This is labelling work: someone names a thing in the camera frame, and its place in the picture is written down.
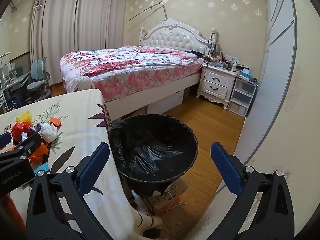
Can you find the pink floral quilt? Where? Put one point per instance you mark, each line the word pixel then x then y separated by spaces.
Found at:
pixel 125 67

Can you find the beige curtain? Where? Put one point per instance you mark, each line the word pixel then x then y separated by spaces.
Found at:
pixel 102 17
pixel 55 30

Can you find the yellow foam net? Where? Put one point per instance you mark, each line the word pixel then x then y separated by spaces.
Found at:
pixel 23 118

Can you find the person's left forearm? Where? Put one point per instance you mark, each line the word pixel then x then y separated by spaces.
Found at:
pixel 15 215

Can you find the clear plastic drawer unit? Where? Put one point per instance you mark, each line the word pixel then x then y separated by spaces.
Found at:
pixel 241 97

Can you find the cardboard box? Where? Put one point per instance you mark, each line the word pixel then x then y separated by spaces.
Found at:
pixel 162 200

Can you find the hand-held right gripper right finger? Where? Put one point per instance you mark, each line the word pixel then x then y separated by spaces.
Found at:
pixel 226 170

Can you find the white nightstand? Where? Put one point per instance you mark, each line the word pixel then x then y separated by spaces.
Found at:
pixel 216 82

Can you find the white sliding wardrobe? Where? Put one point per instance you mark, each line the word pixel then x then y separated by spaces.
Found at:
pixel 275 67

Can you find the grey study desk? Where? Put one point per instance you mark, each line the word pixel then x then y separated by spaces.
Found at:
pixel 17 80

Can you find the purple paper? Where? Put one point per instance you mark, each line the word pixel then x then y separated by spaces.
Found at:
pixel 37 128

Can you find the blue tissue box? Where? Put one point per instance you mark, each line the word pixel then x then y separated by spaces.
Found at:
pixel 246 73

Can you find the black lined waste bin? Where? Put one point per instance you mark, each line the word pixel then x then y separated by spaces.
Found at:
pixel 155 142

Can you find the cream floral tablecloth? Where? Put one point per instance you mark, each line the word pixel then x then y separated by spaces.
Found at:
pixel 82 120

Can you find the grey-blue desk chair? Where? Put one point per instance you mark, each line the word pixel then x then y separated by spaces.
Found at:
pixel 37 77

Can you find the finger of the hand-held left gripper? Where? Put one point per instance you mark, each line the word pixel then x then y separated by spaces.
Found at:
pixel 27 146
pixel 5 140

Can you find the cyan plastic piece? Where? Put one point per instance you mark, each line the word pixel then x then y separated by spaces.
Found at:
pixel 42 168

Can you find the white plastic bag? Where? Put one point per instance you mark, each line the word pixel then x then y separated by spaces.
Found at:
pixel 48 132

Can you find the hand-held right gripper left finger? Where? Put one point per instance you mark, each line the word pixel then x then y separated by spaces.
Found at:
pixel 93 170

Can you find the white storage box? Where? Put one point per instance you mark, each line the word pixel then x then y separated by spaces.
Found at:
pixel 165 103

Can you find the orange plastic piece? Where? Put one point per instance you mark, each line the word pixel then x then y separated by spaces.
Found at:
pixel 40 152

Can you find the orange paper cone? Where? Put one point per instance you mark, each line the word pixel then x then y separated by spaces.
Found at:
pixel 55 121

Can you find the red foam net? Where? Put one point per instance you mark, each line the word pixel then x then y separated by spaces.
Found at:
pixel 20 131

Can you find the white bed with tufted headboard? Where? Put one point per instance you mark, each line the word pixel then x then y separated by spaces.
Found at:
pixel 172 37

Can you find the thin metal rod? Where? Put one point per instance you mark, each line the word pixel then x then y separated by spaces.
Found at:
pixel 150 7

